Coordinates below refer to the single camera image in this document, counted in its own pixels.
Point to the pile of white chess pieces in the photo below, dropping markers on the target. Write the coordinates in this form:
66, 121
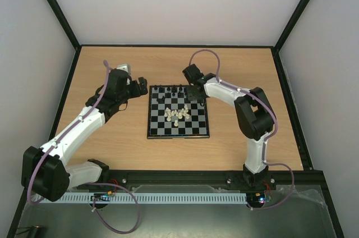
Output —
177, 114

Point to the light blue slotted cable duct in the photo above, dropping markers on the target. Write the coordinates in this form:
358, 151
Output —
154, 198

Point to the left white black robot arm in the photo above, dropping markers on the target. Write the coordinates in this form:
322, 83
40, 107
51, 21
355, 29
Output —
45, 171

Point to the black pawn g file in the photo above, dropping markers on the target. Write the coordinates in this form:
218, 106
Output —
161, 99

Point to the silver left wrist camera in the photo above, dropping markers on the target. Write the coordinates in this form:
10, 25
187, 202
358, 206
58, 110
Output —
124, 67

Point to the black aluminium mounting rail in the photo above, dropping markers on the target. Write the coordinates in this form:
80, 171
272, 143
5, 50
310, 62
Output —
229, 180

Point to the black enclosure frame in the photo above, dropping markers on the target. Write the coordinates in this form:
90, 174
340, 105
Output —
282, 77

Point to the black cylinder on lower shelf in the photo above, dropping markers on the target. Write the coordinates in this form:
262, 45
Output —
35, 232

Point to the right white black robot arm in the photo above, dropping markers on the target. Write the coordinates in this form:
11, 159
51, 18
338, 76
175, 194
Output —
255, 116

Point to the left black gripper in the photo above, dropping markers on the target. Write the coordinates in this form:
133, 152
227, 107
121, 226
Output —
137, 92

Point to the folding black white chessboard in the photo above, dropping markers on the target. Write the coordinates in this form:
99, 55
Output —
158, 128

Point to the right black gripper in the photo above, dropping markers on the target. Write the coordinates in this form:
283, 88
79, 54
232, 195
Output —
194, 92

